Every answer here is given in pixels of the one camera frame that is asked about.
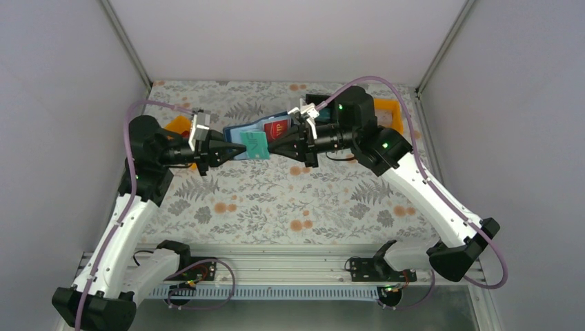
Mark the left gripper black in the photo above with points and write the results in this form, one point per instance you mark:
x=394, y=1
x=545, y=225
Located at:
x=202, y=152

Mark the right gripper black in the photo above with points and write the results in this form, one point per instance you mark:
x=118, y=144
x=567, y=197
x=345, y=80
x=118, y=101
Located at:
x=309, y=144

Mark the blue leather card holder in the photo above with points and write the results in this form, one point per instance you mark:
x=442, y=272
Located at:
x=232, y=133

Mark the teal card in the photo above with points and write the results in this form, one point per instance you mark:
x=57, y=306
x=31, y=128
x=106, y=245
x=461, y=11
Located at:
x=256, y=145

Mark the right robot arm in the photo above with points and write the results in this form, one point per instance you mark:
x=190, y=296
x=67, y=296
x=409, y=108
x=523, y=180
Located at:
x=347, y=120

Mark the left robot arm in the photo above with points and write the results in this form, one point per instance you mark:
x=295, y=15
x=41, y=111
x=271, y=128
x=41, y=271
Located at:
x=105, y=295

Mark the pale card stack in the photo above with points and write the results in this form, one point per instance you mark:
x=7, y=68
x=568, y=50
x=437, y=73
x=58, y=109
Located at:
x=385, y=119

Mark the black bin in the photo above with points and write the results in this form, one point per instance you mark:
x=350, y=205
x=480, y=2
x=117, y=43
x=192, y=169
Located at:
x=327, y=114

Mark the orange bin left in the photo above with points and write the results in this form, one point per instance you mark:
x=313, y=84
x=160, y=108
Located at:
x=178, y=125

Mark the orange bin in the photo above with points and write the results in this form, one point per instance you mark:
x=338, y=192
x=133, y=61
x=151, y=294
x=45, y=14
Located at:
x=178, y=125
x=392, y=106

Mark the floral table mat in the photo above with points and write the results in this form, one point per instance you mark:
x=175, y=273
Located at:
x=274, y=201

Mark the orange bin right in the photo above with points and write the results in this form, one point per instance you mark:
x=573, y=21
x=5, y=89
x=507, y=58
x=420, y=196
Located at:
x=392, y=106

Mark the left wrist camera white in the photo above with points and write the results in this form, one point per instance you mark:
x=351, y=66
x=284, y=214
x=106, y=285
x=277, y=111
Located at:
x=199, y=128

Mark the aluminium mounting rail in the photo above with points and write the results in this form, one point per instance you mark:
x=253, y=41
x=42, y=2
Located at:
x=263, y=264

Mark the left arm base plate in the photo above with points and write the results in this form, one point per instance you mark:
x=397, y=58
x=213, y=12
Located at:
x=197, y=269

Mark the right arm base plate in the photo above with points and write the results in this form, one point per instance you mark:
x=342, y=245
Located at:
x=368, y=270

